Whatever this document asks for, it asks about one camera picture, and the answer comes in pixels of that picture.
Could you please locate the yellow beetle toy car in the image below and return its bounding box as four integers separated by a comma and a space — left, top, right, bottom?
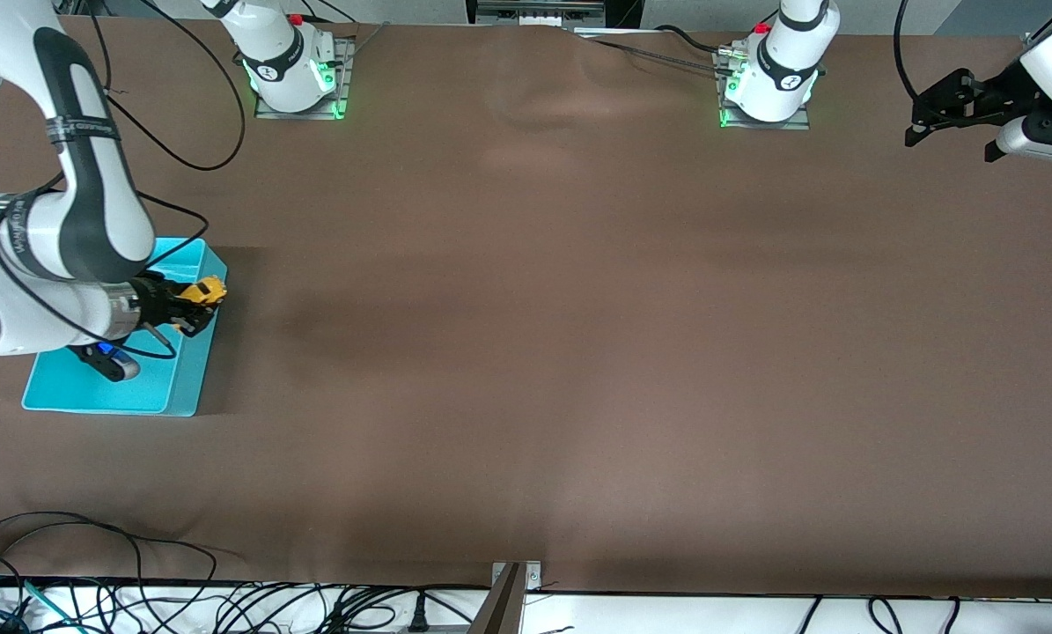
178, 276, 228, 310

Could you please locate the turquoise plastic bin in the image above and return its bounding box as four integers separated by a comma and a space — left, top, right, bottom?
21, 235, 228, 417

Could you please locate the brown table cloth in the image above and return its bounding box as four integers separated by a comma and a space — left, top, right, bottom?
0, 16, 1052, 598

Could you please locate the grey metal device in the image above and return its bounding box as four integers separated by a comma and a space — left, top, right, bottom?
466, 0, 643, 29

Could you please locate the grey metal pole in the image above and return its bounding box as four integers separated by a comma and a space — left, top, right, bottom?
468, 564, 526, 634

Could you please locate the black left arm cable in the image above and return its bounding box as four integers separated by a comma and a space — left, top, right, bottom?
893, 0, 920, 100

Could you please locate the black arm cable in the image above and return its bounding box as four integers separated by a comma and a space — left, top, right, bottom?
893, 0, 920, 100
0, 0, 247, 362

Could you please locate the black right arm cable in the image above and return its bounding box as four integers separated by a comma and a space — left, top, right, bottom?
0, 0, 247, 362

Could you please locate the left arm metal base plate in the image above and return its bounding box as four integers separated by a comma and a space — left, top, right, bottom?
713, 48, 811, 131

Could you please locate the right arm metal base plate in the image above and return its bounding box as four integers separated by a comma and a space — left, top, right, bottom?
254, 37, 356, 121

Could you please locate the teal cable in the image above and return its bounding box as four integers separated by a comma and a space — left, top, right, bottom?
0, 574, 82, 634

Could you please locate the small metal bracket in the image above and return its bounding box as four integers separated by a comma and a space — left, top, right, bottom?
490, 561, 543, 592

